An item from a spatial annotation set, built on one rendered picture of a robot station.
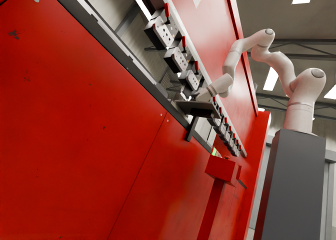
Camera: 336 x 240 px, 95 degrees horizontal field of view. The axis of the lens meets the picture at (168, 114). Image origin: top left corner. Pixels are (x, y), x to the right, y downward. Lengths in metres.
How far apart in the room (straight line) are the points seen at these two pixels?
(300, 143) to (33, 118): 1.05
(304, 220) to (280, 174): 0.18
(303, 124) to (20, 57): 1.16
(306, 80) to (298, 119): 0.23
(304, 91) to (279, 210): 0.65
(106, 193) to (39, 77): 0.43
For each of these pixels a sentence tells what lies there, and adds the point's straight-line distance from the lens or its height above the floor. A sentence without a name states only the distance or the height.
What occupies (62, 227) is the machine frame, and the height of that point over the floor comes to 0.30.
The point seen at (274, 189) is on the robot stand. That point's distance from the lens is 0.91.
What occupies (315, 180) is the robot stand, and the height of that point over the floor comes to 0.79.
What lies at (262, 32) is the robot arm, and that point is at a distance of 1.32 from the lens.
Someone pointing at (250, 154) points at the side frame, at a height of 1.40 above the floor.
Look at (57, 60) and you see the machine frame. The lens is 0.52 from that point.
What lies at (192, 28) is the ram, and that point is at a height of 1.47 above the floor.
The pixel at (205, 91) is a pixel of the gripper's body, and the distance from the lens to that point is 1.04.
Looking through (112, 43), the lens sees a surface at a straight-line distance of 0.60.
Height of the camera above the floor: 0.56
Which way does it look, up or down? 19 degrees up
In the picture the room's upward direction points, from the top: 25 degrees clockwise
